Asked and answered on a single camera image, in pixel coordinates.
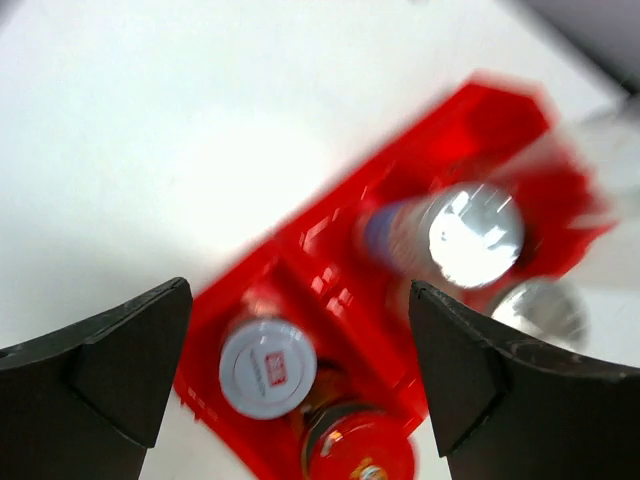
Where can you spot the red plastic compartment bin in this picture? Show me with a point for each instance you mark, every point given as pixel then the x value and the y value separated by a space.
pixel 355 311

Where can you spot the short white shaker silver lid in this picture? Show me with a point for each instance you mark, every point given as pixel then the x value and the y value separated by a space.
pixel 467 235

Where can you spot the small red label jar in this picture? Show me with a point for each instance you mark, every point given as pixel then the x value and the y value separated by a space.
pixel 267 363

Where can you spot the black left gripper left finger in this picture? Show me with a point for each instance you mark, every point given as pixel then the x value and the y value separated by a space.
pixel 87 401

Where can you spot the red lid sauce jar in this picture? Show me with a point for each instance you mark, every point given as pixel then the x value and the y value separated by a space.
pixel 344 436

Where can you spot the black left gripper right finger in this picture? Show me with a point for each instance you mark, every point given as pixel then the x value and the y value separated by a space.
pixel 505 405

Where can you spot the tall white powder shaker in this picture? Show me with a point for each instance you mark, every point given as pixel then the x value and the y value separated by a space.
pixel 546 309

